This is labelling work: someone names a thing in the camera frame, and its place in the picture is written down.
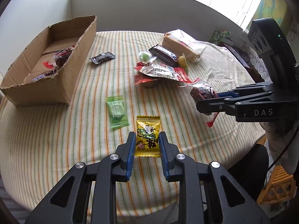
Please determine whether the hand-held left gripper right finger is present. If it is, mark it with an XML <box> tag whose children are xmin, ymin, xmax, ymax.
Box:
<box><xmin>158</xmin><ymin>132</ymin><xmax>271</xmax><ymax>224</ymax></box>

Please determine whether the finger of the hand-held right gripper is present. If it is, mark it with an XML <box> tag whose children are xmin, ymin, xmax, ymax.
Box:
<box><xmin>216</xmin><ymin>82</ymin><xmax>274</xmax><ymax>98</ymax></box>
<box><xmin>196</xmin><ymin>91</ymin><xmax>275</xmax><ymax>116</ymax></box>

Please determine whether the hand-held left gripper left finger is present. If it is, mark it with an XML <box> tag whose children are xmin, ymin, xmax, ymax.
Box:
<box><xmin>24</xmin><ymin>132</ymin><xmax>137</xmax><ymax>224</ymax></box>

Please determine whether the dark red date packet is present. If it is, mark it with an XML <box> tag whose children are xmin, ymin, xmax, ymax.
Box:
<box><xmin>179</xmin><ymin>78</ymin><xmax>221</xmax><ymax>128</ymax></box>
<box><xmin>43</xmin><ymin>47</ymin><xmax>75</xmax><ymax>71</ymax></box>

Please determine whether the yellow candy packet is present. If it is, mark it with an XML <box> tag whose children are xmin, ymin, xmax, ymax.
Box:
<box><xmin>135</xmin><ymin>115</ymin><xmax>161</xmax><ymax>158</ymax></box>

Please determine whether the yellow-green round candy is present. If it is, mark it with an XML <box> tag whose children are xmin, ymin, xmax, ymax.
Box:
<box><xmin>178</xmin><ymin>54</ymin><xmax>189</xmax><ymax>69</ymax></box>

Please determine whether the clear sliced bread packet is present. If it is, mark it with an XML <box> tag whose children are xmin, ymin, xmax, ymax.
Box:
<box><xmin>159</xmin><ymin>29</ymin><xmax>206</xmax><ymax>63</ymax></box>

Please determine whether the brown chocolate bar packet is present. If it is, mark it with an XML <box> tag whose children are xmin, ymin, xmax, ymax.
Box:
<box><xmin>149</xmin><ymin>45</ymin><xmax>180</xmax><ymax>67</ymax></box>
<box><xmin>30</xmin><ymin>69</ymin><xmax>58</xmax><ymax>82</ymax></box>

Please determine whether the clear-wrapped green jelly candy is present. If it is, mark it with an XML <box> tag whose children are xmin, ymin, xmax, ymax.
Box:
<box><xmin>138</xmin><ymin>51</ymin><xmax>157</xmax><ymax>63</ymax></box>

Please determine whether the brown cardboard box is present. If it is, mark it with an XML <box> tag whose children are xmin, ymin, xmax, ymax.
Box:
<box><xmin>0</xmin><ymin>15</ymin><xmax>97</xmax><ymax>108</ymax></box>

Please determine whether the person's right hand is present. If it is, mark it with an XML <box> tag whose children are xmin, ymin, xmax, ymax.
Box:
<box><xmin>260</xmin><ymin>119</ymin><xmax>299</xmax><ymax>175</ymax></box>

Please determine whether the white lace cloth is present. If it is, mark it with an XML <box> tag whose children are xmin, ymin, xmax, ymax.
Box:
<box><xmin>243</xmin><ymin>31</ymin><xmax>271</xmax><ymax>82</ymax></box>

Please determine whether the green candy packet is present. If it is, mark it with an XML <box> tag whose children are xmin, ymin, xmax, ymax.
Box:
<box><xmin>106</xmin><ymin>95</ymin><xmax>130</xmax><ymax>129</ymax></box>

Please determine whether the dark red cabinet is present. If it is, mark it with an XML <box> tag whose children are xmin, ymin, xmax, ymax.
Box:
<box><xmin>220</xmin><ymin>38</ymin><xmax>264</xmax><ymax>80</ymax></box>

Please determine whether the green carton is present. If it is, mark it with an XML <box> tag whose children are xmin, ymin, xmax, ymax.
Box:
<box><xmin>210</xmin><ymin>29</ymin><xmax>232</xmax><ymax>45</ymax></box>

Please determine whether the small black candy packet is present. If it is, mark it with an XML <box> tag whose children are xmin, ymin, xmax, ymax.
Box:
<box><xmin>89</xmin><ymin>52</ymin><xmax>115</xmax><ymax>65</ymax></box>

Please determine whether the yellow wooden stool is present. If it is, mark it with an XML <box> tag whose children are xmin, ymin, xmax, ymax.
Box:
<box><xmin>256</xmin><ymin>166</ymin><xmax>296</xmax><ymax>211</ymax></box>

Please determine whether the wall map poster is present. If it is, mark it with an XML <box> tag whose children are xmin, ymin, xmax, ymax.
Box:
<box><xmin>259</xmin><ymin>0</ymin><xmax>290</xmax><ymax>26</ymax></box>

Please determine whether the black cable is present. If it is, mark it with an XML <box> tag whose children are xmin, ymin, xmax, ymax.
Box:
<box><xmin>264</xmin><ymin>121</ymin><xmax>299</xmax><ymax>188</ymax></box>

